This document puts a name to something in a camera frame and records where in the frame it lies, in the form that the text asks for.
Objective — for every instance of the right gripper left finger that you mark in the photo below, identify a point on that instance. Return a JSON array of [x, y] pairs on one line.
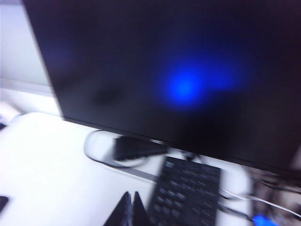
[[124, 214]]

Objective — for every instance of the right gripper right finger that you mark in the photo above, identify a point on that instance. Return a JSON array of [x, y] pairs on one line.
[[139, 214]]

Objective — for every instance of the black portable hard drive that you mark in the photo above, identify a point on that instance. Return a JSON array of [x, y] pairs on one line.
[[3, 203]]

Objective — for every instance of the black and blue keyboard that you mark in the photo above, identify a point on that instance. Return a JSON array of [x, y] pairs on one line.
[[188, 193]]

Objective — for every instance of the black power adapter brick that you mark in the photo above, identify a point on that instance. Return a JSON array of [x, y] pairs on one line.
[[131, 148]]

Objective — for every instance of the silver monitor stand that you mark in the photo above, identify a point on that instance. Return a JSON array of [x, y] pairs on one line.
[[98, 146]]

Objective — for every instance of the black computer monitor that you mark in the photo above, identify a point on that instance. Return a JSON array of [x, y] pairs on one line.
[[141, 58]]

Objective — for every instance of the grey aluminium partition panel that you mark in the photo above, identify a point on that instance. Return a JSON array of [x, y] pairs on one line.
[[23, 85]]

